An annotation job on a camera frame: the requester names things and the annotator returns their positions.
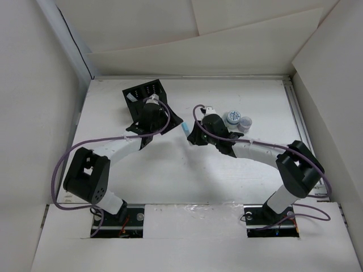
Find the blue patterned tape roll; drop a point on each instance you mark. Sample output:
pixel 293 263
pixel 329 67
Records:
pixel 232 119

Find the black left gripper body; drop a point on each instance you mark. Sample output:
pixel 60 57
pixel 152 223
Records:
pixel 162 119

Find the black slotted organizer box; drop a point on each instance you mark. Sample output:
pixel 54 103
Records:
pixel 141 92

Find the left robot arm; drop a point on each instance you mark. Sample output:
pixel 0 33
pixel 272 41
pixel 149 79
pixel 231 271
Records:
pixel 89 171

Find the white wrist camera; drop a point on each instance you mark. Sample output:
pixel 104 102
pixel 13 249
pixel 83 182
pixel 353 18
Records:
pixel 154 99
pixel 207 110

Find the orange grey highlighter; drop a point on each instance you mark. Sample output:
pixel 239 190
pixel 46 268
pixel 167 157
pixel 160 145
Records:
pixel 131 97

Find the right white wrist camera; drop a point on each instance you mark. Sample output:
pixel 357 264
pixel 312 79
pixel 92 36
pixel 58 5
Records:
pixel 207 110

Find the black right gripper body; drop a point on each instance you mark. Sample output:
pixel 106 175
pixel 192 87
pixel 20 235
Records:
pixel 199 139

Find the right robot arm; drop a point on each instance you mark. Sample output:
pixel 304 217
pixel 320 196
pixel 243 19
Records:
pixel 298 168

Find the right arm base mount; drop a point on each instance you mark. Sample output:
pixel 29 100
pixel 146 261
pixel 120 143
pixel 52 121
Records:
pixel 260 225

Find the blue highlighter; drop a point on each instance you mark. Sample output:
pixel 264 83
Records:
pixel 186 129

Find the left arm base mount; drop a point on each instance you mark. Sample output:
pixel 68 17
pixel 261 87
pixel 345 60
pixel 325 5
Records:
pixel 130 228

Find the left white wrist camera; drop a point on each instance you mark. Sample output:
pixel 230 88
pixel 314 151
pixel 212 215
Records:
pixel 154 99

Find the white foam board backdrop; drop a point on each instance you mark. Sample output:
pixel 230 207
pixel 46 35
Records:
pixel 266 47

